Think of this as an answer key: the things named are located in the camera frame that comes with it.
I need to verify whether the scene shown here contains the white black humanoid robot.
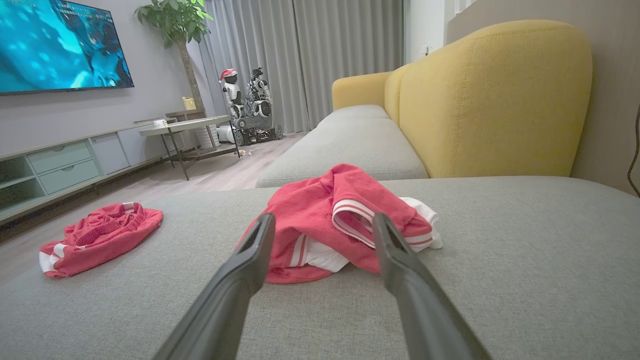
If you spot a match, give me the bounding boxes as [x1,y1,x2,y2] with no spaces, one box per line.
[245,67,273,118]

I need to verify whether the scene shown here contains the red white sports jersey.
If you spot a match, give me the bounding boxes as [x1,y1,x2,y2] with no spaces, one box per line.
[235,163,444,285]

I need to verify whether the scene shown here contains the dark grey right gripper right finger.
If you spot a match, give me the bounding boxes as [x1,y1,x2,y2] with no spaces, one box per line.
[371,212,493,360]

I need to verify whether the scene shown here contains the long pale green TV cabinet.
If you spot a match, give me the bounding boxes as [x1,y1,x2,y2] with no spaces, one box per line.
[0,117,176,226]

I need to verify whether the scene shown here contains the potted green indoor tree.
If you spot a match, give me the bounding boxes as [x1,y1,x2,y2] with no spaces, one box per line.
[134,0,221,150]

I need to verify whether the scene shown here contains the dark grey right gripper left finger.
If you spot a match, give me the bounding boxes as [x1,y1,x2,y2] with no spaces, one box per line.
[152,212,277,360]

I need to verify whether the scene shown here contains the wall-mounted flat screen television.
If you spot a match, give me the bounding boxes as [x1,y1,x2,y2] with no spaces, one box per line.
[0,0,135,96]

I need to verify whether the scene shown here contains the grey sofa with yellow backrest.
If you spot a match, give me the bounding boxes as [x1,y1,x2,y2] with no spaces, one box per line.
[0,20,640,360]

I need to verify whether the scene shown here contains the grey pleated curtain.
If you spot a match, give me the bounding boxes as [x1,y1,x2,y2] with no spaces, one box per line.
[200,0,405,135]

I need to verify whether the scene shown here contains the red white sports shorts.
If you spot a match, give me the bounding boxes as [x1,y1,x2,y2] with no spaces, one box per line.
[39,202,164,279]

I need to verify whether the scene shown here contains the grey metal-legged coffee table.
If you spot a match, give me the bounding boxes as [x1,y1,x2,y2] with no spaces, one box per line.
[139,115,242,181]

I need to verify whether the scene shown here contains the white robot with santa hat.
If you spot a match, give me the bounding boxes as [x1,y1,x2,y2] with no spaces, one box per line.
[219,68,247,121]

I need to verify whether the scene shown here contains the thin black wall cable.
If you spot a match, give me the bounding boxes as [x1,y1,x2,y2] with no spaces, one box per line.
[627,102,640,198]

